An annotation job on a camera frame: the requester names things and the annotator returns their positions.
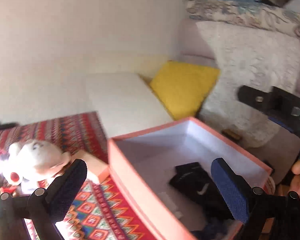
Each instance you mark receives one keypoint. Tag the black cloth bag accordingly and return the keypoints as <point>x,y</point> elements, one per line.
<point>194,182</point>

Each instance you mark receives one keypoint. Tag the floral pillow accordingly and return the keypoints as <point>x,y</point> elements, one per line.
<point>246,14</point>

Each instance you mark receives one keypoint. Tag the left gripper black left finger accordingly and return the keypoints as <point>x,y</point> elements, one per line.
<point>44,207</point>

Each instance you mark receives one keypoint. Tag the white lace cover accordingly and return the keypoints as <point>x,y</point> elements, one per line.
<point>256,58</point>

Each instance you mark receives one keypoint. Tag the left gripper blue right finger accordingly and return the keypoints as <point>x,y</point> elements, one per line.
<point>252,206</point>

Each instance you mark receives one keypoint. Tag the white bear plush toy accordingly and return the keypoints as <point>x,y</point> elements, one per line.
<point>36,160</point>

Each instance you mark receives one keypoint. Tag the pink cardboard shoe box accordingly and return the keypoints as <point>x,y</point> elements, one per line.
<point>143,162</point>

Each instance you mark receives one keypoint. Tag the white cup red inside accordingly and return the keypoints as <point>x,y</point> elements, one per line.
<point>13,178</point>

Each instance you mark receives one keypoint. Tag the black pen on ledge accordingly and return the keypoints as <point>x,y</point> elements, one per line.
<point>8,126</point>

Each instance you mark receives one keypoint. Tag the white shoe box lid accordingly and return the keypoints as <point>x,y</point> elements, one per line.
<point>125,103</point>

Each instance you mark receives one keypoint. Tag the yellow cushion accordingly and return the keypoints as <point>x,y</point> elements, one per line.
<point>182,87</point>

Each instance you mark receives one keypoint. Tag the person hand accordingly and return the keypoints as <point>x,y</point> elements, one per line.
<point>295,182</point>

